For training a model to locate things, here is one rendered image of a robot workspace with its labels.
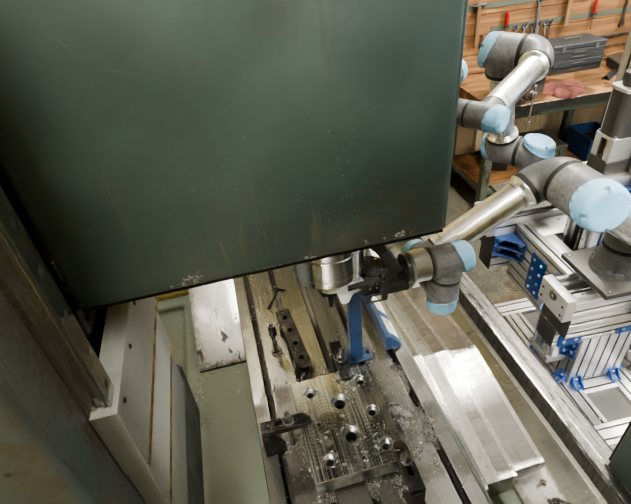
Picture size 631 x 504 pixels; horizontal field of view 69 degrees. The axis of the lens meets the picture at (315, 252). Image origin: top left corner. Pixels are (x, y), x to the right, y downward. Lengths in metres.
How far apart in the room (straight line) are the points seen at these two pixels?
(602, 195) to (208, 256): 0.84
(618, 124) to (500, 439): 1.03
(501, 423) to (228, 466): 0.88
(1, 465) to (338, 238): 0.58
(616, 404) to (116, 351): 2.08
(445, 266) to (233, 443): 0.99
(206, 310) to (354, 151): 1.39
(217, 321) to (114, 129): 1.39
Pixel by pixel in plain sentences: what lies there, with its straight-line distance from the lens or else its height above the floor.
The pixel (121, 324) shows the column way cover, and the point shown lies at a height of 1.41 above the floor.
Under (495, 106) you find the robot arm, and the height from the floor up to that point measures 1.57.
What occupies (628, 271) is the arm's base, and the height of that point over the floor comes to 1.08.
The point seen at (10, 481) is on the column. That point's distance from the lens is 0.80.
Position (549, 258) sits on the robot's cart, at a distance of 1.90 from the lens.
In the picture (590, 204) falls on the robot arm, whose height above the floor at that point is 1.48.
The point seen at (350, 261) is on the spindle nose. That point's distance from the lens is 0.91.
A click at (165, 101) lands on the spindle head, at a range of 0.66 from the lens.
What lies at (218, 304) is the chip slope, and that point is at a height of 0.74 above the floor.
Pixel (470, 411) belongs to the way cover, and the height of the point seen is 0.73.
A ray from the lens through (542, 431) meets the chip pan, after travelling 1.71.
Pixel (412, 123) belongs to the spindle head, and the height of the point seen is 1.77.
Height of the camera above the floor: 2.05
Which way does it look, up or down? 37 degrees down
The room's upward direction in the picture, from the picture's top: 6 degrees counter-clockwise
